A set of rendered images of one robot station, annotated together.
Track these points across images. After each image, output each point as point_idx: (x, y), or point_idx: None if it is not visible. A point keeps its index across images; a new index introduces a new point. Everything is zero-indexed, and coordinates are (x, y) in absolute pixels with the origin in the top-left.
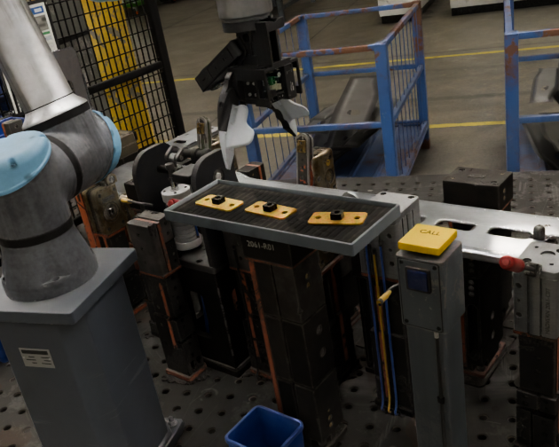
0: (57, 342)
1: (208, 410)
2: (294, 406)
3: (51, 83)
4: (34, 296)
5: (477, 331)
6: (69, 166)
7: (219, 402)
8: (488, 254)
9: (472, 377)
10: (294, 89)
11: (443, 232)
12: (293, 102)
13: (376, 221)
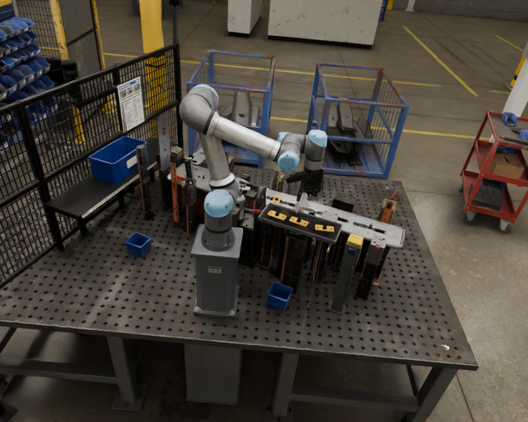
0: (225, 265)
1: (245, 280)
2: (287, 282)
3: (226, 171)
4: (220, 249)
5: (341, 254)
6: (234, 203)
7: (248, 277)
8: (356, 234)
9: (337, 270)
10: (321, 188)
11: (359, 238)
12: None
13: (337, 230)
